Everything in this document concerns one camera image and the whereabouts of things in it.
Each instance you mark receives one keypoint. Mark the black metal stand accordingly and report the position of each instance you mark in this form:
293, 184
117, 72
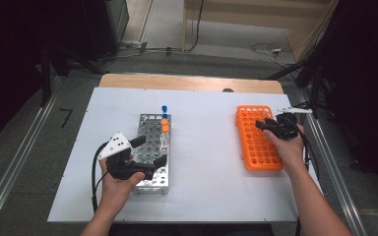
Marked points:
315, 85
46, 75

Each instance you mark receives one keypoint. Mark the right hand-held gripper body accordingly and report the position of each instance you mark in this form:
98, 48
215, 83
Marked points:
285, 126

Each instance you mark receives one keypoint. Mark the person's right hand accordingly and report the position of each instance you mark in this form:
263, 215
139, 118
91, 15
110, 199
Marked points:
290, 150

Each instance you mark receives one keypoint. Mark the dark curtain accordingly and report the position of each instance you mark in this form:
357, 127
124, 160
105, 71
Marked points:
3, 65
367, 82

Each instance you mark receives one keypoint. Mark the metal test tube rack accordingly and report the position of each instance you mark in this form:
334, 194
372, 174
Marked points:
151, 128

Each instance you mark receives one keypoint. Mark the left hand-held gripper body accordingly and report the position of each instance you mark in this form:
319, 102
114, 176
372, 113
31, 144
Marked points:
116, 147

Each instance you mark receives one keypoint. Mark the metal floor rail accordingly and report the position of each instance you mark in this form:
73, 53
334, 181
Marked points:
13, 164
338, 170

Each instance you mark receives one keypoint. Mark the light wooden panel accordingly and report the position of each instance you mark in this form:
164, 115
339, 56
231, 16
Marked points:
259, 14

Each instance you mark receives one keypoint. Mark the person's left hand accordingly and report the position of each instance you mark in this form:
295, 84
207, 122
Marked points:
114, 193

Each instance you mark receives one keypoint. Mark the orange-capped test tube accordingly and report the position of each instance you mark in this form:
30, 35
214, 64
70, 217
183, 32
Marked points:
164, 122
165, 128

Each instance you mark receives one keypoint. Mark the orange plastic test tube rack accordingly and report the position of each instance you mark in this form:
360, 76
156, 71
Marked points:
256, 150

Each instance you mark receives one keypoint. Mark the dark cabinet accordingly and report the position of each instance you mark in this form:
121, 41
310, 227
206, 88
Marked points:
101, 26

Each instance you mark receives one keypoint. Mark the person's dark clothing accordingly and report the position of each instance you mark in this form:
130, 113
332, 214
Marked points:
193, 231

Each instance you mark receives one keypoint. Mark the white table sheet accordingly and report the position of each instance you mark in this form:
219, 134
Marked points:
203, 170

